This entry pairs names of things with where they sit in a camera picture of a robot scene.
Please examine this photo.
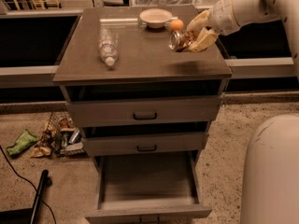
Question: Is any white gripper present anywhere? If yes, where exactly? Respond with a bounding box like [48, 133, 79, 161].
[186, 0, 240, 52]

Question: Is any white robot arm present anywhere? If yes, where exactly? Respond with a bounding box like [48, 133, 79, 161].
[187, 0, 299, 224]

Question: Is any grey drawer cabinet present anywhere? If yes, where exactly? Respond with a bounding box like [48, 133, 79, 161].
[52, 5, 233, 224]

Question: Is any grey middle drawer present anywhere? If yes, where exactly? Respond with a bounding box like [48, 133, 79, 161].
[82, 121, 208, 156]

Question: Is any grey drawer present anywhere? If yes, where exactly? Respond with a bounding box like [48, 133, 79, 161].
[86, 151, 211, 224]
[64, 79, 224, 128]
[82, 121, 208, 156]

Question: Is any grey top drawer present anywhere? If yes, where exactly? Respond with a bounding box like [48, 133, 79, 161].
[64, 79, 224, 128]

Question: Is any grey bottom drawer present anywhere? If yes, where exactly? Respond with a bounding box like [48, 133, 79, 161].
[86, 151, 211, 224]

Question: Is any orange fruit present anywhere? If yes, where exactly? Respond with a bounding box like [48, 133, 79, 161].
[170, 19, 184, 31]

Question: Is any white bowl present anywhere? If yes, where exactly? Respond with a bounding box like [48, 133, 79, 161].
[139, 8, 172, 29]

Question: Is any clear plastic water bottle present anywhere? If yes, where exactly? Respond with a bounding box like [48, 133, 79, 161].
[98, 28, 119, 68]

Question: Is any crumpled brown snack wrapper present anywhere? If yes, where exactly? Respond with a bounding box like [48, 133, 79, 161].
[31, 147, 51, 158]

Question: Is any green chip bag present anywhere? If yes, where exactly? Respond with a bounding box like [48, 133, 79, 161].
[6, 129, 38, 157]

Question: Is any black stand leg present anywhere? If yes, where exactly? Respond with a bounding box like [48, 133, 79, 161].
[29, 170, 50, 224]

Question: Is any wire basket with trash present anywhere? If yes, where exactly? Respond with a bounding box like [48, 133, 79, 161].
[46, 111, 85, 157]

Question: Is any black cable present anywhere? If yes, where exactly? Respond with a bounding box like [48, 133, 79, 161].
[0, 145, 58, 224]

